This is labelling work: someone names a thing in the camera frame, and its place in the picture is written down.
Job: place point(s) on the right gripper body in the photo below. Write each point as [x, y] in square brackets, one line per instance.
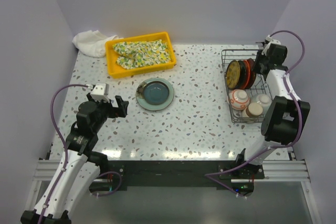
[260, 60]

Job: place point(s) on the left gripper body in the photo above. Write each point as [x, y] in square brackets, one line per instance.
[106, 110]

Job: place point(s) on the large celadon green plate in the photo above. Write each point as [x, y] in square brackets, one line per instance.
[141, 101]

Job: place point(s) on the dark blue small plate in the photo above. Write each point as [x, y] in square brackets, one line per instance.
[155, 93]

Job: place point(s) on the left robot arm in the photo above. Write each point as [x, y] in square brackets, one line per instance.
[79, 165]

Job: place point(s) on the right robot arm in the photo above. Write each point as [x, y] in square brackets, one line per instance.
[284, 121]

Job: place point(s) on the dark red lacquer plate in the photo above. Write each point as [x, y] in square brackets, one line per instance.
[252, 74]

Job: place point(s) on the yellow patterned plate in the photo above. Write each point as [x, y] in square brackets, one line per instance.
[233, 74]

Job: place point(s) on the yellow plastic tray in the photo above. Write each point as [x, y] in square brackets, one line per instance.
[118, 72]

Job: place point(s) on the pale green bowl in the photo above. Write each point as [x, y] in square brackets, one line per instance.
[264, 100]

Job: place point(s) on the white red patterned bowl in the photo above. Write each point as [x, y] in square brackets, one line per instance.
[238, 99]

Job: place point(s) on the beige cup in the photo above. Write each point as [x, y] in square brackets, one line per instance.
[254, 110]

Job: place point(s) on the lemon print cloth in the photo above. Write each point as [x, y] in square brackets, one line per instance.
[138, 54]

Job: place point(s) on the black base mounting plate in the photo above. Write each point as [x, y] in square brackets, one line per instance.
[186, 174]

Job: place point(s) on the white cloth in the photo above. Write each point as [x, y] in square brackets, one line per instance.
[92, 43]

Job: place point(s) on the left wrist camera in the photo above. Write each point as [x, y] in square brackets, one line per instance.
[98, 92]

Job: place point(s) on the black wire dish rack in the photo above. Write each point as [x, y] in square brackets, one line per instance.
[260, 85]

